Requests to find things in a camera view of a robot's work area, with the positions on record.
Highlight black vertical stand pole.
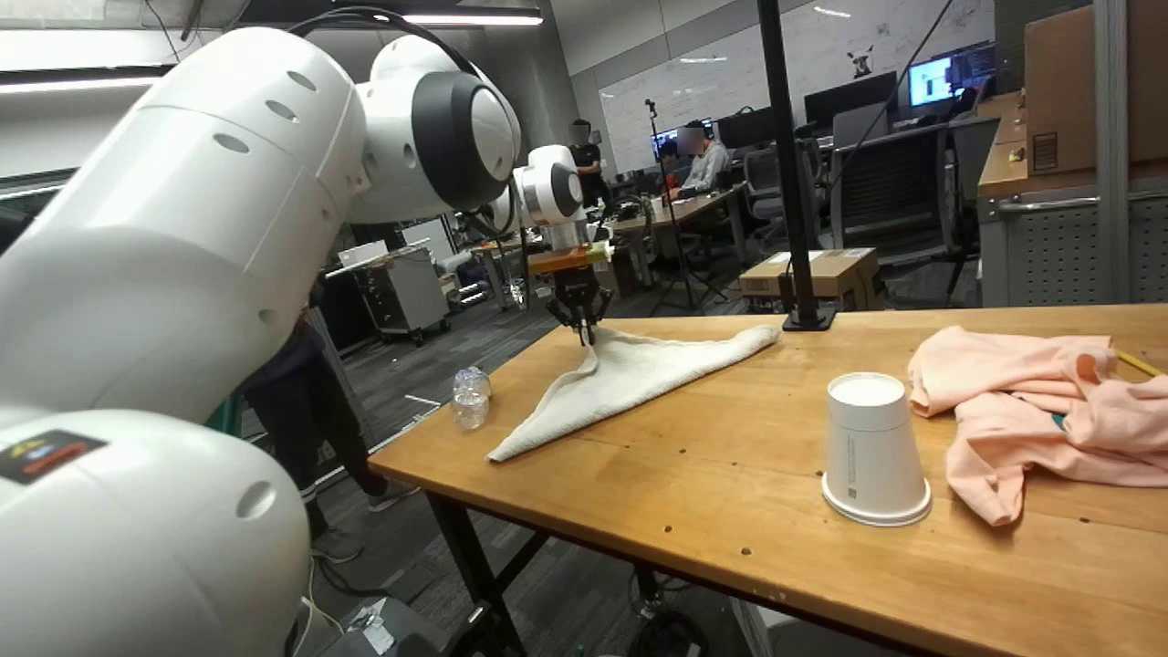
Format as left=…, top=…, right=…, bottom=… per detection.
left=756, top=0, right=841, bottom=336

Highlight yellow pencil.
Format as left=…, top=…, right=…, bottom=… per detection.
left=1115, top=345, right=1163, bottom=381

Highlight grey metal post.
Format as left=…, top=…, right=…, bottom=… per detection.
left=1093, top=0, right=1135, bottom=305

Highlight dark computer monitor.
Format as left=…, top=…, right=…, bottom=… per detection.
left=804, top=70, right=902, bottom=131

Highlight pink cloth garment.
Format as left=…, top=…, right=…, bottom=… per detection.
left=907, top=320, right=1168, bottom=529

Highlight low wooden box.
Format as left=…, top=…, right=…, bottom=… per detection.
left=736, top=243, right=885, bottom=305

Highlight white paper cup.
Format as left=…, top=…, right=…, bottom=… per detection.
left=817, top=370, right=936, bottom=529

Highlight white towel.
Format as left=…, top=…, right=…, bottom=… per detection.
left=487, top=317, right=786, bottom=467

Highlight grey mesh cabinet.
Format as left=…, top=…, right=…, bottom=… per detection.
left=980, top=179, right=1168, bottom=305

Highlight clear plastic bottle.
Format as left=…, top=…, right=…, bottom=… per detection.
left=450, top=360, right=498, bottom=434

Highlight large cardboard box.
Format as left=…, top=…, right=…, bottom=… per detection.
left=1020, top=0, right=1168, bottom=174

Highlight lit computer monitor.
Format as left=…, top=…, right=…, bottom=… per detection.
left=907, top=47, right=998, bottom=117

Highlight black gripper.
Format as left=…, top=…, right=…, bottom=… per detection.
left=550, top=267, right=613, bottom=351

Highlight black table leg frame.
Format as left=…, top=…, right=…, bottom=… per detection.
left=425, top=489, right=708, bottom=657

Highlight seated person in grey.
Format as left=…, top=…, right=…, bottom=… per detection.
left=674, top=117, right=736, bottom=196

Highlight standing person in black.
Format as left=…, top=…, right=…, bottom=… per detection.
left=567, top=117, right=610, bottom=214

